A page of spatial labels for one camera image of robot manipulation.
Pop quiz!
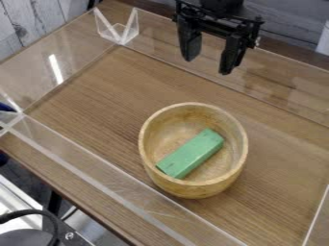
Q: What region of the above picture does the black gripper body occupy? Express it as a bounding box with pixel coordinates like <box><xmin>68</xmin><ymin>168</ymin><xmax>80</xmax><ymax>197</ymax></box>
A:
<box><xmin>172</xmin><ymin>0</ymin><xmax>265</xmax><ymax>48</ymax></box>

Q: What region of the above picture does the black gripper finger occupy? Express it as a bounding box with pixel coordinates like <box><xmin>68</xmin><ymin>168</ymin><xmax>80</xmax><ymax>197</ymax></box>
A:
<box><xmin>218</xmin><ymin>35</ymin><xmax>247</xmax><ymax>75</ymax></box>
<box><xmin>178</xmin><ymin>16</ymin><xmax>202</xmax><ymax>62</ymax></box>

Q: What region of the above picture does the green rectangular block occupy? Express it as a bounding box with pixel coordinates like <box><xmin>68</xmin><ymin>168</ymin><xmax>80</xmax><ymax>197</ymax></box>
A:
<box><xmin>155</xmin><ymin>129</ymin><xmax>224</xmax><ymax>179</ymax></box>

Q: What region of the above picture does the brown wooden bowl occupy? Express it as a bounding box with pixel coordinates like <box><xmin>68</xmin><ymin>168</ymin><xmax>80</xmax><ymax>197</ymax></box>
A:
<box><xmin>139</xmin><ymin>102</ymin><xmax>247</xmax><ymax>199</ymax></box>

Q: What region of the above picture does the black table leg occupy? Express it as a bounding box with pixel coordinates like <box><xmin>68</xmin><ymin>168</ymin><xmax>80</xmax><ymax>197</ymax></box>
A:
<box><xmin>48</xmin><ymin>191</ymin><xmax>63</xmax><ymax>216</ymax></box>

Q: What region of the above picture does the clear acrylic enclosure wall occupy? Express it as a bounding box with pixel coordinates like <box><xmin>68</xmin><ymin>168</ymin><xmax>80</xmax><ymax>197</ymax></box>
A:
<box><xmin>0</xmin><ymin>0</ymin><xmax>329</xmax><ymax>246</ymax></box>

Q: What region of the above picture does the black cable bottom left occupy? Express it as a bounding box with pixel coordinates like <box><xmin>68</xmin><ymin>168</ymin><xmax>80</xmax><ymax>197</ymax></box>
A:
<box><xmin>0</xmin><ymin>209</ymin><xmax>61</xmax><ymax>246</ymax></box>

